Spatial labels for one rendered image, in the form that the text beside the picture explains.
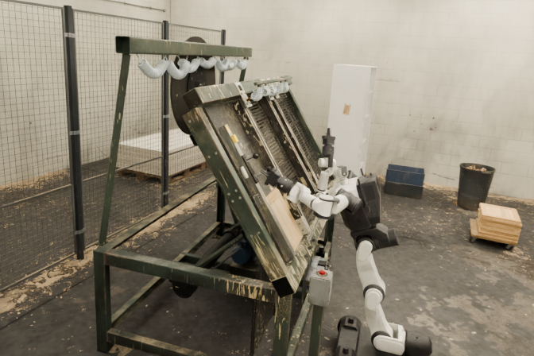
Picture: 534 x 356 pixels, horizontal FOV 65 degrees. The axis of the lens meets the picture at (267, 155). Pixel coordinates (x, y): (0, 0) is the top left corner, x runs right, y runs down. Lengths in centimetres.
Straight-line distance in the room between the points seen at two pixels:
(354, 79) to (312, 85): 179
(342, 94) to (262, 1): 296
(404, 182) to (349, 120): 139
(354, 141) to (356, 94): 73
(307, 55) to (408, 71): 193
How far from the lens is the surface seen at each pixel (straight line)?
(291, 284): 255
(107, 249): 311
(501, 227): 582
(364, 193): 273
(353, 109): 672
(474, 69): 795
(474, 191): 709
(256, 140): 296
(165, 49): 294
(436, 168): 815
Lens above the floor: 215
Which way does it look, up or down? 14 degrees down
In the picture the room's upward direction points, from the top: 4 degrees clockwise
